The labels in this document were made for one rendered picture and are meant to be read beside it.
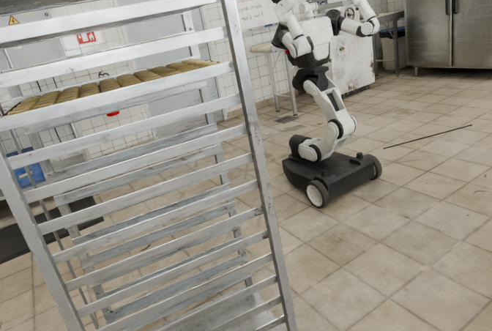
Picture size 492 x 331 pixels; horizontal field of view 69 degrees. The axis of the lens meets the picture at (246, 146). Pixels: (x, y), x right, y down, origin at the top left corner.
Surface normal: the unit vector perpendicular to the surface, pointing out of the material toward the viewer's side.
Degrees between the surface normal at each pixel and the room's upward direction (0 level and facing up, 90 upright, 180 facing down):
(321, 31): 90
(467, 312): 0
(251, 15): 90
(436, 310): 0
